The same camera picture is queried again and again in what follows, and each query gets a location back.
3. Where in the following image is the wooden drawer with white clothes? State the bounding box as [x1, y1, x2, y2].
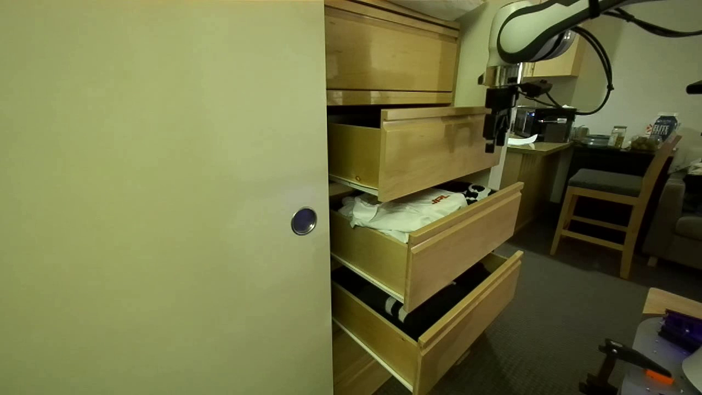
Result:
[330, 179, 526, 314]

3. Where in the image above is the black printer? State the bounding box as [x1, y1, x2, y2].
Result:
[514, 105, 580, 144]

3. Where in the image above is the small orange piece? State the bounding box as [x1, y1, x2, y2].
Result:
[644, 366, 678, 388]

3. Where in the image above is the wooden wall cabinet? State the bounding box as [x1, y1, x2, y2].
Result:
[521, 35, 588, 81]

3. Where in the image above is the small glass jar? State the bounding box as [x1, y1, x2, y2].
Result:
[608, 123, 632, 146]

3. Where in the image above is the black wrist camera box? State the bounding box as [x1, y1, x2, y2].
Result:
[518, 77, 557, 104]

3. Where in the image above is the purple box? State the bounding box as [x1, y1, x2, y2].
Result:
[656, 308, 702, 356]

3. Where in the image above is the black patterned clothing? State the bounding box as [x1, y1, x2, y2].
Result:
[458, 182, 501, 209]

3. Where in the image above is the white folded clothing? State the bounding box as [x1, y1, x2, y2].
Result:
[336, 186, 472, 243]

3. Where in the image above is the black clamp stand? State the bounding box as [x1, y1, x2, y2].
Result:
[577, 338, 673, 395]

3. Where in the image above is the dark folded clothing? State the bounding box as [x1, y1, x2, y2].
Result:
[333, 262, 494, 342]

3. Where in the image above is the round grey plate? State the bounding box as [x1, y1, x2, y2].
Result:
[620, 314, 702, 395]

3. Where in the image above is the white rolled fabric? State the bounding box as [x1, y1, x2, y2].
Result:
[381, 295, 411, 324]

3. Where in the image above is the light wooden board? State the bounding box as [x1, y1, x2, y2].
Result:
[641, 286, 702, 323]

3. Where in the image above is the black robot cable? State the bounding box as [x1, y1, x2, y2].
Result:
[545, 0, 702, 119]

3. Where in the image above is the grey sofa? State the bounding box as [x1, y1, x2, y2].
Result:
[644, 170, 702, 274]

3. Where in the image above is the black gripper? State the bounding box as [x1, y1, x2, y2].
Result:
[479, 62, 525, 156]

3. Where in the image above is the cream wardrobe sliding door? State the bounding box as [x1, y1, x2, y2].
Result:
[0, 0, 336, 395]

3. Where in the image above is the wooden chair with grey cushion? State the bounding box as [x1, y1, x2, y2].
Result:
[549, 131, 684, 280]

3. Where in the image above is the round dark door pull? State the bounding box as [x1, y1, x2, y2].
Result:
[290, 206, 321, 239]

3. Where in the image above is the dark tablet on stand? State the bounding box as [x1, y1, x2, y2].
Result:
[648, 114, 680, 142]

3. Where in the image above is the white paper on desk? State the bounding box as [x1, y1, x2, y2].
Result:
[508, 131, 542, 149]

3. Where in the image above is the wooden drawer with dark clothes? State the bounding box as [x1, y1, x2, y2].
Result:
[331, 247, 526, 395]

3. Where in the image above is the light wooden desk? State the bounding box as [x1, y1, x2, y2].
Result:
[501, 140, 576, 234]

